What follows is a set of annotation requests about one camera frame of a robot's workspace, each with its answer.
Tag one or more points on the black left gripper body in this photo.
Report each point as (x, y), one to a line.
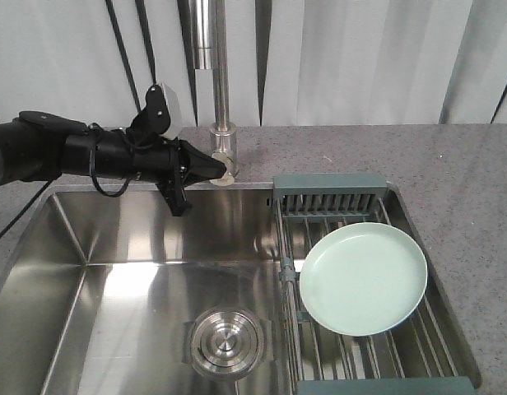
(121, 154)

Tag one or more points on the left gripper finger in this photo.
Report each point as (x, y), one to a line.
(172, 190)
(197, 167)

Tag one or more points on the light green round plate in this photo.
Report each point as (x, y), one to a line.
(363, 279)

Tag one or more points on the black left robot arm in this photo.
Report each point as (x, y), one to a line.
(38, 146)

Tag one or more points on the teal metal dish rack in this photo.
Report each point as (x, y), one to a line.
(425, 354)

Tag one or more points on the stainless steel sink basin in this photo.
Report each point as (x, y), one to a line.
(100, 290)

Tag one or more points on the white pleated curtain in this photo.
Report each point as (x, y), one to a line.
(289, 62)

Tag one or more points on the chrome kitchen faucet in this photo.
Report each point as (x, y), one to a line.
(208, 25)

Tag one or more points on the steel sink drain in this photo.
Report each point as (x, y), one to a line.
(227, 344)

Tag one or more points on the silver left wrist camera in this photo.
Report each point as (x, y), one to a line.
(173, 106)

